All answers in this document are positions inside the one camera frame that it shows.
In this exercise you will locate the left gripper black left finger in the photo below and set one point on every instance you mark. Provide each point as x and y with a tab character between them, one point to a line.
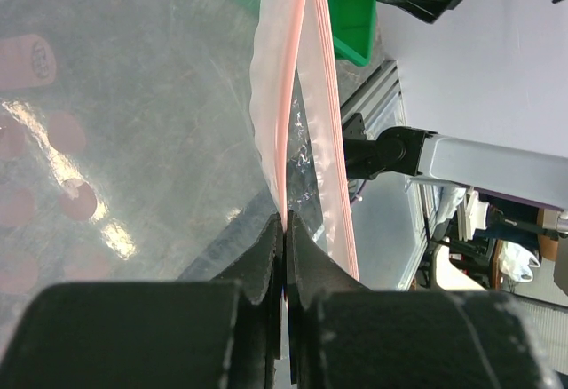
222	333

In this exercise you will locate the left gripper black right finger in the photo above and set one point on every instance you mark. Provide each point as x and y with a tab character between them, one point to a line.
344	335

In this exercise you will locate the clear zip top bag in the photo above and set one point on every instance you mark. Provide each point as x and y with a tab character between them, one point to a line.
150	140

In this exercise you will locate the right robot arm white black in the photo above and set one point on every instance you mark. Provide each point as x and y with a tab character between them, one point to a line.
436	158

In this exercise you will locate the green plastic tray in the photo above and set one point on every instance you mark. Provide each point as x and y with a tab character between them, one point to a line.
353	27

